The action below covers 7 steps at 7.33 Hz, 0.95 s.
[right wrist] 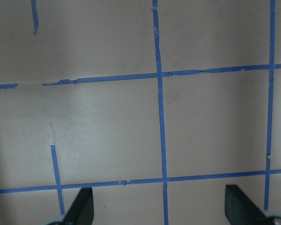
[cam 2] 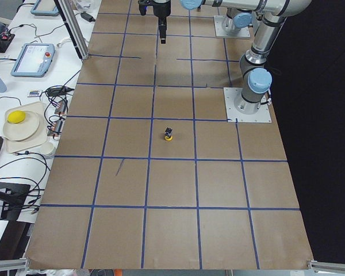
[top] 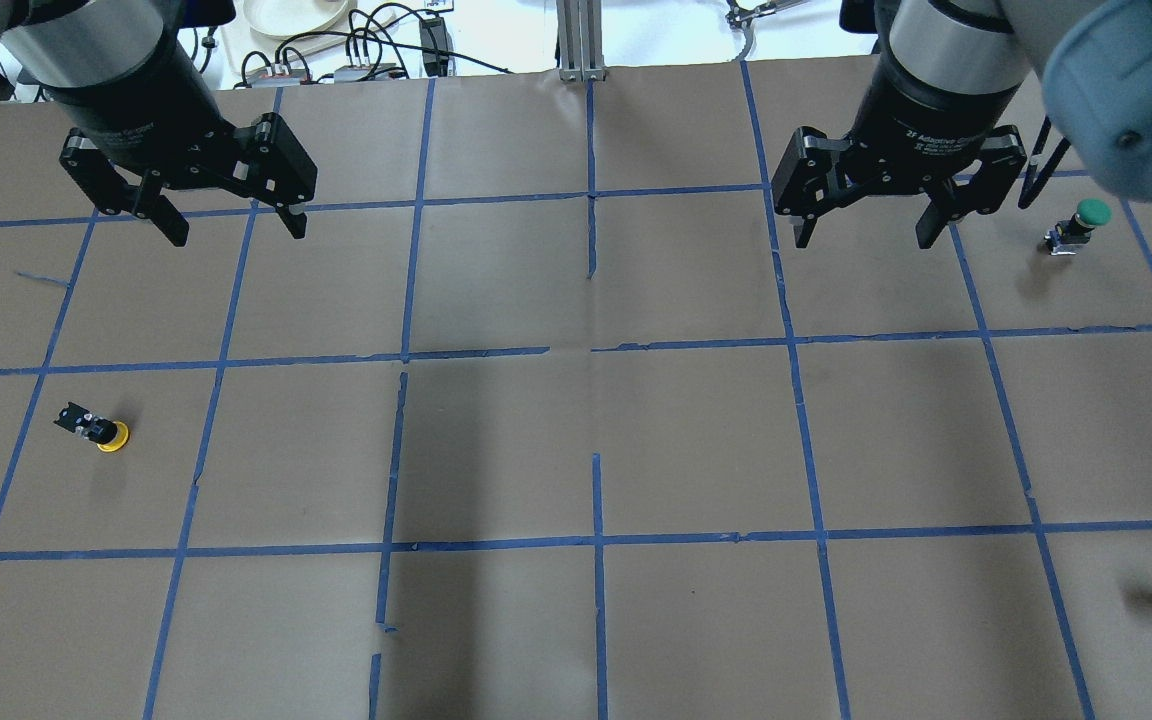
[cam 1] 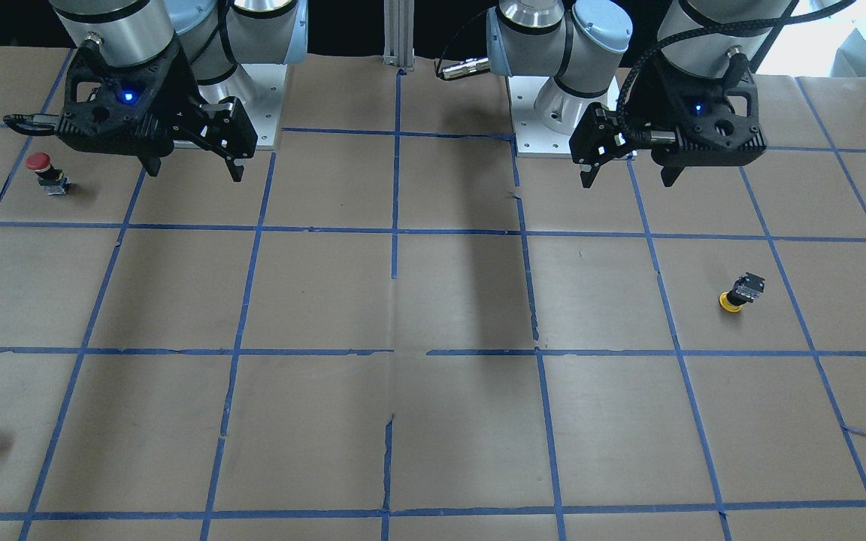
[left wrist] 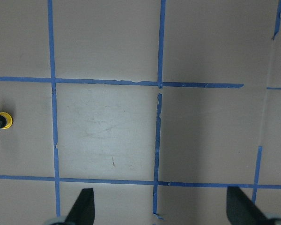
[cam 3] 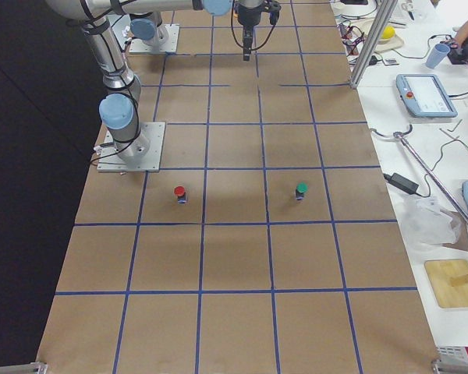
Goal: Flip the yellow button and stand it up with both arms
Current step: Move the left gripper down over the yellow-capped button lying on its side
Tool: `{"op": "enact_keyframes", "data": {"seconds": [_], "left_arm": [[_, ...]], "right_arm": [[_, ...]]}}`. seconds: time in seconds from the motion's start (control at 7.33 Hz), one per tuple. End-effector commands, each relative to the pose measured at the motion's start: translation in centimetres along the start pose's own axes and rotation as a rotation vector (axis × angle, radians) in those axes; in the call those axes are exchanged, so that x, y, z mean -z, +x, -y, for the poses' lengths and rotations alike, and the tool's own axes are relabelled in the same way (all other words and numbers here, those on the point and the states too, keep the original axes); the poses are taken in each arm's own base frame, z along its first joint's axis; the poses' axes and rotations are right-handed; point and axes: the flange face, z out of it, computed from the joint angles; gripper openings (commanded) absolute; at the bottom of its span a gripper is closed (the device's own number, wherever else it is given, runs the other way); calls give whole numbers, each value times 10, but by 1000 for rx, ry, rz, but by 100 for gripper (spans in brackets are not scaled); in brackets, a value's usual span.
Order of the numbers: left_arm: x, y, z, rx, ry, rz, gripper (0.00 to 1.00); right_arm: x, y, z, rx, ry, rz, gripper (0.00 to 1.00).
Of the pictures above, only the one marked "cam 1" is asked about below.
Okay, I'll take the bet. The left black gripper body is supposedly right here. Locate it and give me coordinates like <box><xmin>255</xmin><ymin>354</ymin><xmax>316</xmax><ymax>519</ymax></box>
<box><xmin>640</xmin><ymin>46</ymin><xmax>768</xmax><ymax>169</ymax></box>

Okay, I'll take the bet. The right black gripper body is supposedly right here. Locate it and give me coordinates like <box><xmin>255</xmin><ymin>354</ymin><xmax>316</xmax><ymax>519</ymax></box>
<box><xmin>3</xmin><ymin>38</ymin><xmax>201</xmax><ymax>178</ymax></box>

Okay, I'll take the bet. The yellow push button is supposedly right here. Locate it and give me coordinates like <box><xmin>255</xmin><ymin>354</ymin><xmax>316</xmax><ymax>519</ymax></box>
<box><xmin>719</xmin><ymin>273</ymin><xmax>765</xmax><ymax>313</ymax></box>

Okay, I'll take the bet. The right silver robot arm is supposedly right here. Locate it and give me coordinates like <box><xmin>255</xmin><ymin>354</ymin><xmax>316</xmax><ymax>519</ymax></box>
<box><xmin>3</xmin><ymin>1</ymin><xmax>308</xmax><ymax>182</ymax></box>

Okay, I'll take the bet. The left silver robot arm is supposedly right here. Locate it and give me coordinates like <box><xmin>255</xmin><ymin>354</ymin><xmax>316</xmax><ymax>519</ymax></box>
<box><xmin>486</xmin><ymin>1</ymin><xmax>803</xmax><ymax>188</ymax></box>

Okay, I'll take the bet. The red push button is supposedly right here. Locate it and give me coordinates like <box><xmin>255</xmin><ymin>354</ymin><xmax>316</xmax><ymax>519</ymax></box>
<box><xmin>25</xmin><ymin>152</ymin><xmax>70</xmax><ymax>196</ymax></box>

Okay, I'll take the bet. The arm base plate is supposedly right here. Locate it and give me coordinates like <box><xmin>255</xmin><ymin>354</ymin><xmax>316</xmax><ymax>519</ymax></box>
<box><xmin>509</xmin><ymin>68</ymin><xmax>637</xmax><ymax>159</ymax></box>
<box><xmin>198</xmin><ymin>64</ymin><xmax>289</xmax><ymax>150</ymax></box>

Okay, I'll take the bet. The silver cable connector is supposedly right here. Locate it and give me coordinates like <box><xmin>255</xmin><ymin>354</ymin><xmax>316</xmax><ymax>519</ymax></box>
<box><xmin>436</xmin><ymin>57</ymin><xmax>491</xmax><ymax>81</ymax></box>

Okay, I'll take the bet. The aluminium frame post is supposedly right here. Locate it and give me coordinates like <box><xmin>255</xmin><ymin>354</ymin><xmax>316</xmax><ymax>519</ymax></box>
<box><xmin>383</xmin><ymin>0</ymin><xmax>415</xmax><ymax>71</ymax></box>

